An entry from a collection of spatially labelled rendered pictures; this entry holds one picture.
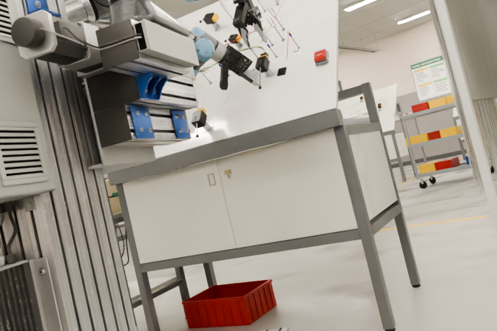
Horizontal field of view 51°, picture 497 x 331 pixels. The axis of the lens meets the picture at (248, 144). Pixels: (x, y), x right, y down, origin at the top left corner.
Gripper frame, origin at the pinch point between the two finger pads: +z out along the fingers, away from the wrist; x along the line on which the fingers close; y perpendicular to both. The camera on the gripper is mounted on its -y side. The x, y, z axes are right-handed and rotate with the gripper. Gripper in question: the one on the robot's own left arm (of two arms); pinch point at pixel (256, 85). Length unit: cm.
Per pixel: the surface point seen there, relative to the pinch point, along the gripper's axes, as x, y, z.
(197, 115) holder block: 7.0, -25.3, -11.3
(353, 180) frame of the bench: -42, -7, 38
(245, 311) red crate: -10, -91, 59
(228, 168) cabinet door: -3.9, -36.0, 10.0
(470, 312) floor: -74, -22, 94
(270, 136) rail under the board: -17.2, -13.0, 10.5
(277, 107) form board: -9.6, -2.2, 9.4
